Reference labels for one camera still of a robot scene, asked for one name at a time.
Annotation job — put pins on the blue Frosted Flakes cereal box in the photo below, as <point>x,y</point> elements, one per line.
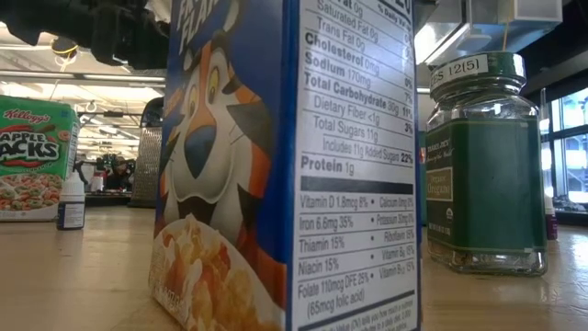
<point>229,138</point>

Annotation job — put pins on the linear ceiling light track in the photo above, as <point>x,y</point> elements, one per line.
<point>119,77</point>

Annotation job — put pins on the metal box grater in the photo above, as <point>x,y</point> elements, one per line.
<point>147,165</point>

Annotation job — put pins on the person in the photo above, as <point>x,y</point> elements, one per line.
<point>124,171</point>

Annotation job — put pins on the green Apple Jacks cereal box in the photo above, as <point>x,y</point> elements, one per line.
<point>37,151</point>

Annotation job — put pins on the white container red top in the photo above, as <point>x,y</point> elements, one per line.
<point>97,183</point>

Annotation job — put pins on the dark background desk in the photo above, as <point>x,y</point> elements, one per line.
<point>108,198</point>

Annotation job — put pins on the blue-label white-capped dropper bottle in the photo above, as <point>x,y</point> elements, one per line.
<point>71,213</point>

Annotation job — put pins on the green-lidded oregano glass jar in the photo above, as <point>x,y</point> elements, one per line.
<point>487,184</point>

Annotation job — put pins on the white ceiling-mounted box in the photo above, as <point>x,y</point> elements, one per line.
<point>533,11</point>

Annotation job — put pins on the purple white-capped dropper bottle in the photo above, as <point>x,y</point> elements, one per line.
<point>551,223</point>

